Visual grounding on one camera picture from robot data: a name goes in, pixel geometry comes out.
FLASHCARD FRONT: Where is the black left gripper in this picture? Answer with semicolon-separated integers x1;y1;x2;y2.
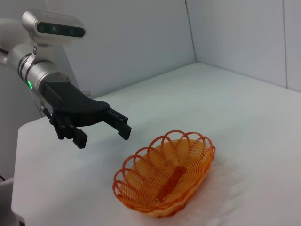
40;80;133;150

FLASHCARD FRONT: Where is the orange plastic woven basket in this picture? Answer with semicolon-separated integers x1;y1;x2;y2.
112;129;216;212

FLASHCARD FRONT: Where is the white robot torso cover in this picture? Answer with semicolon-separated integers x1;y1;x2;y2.
0;176;27;226

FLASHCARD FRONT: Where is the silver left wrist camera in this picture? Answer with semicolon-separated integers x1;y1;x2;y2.
21;9;88;55

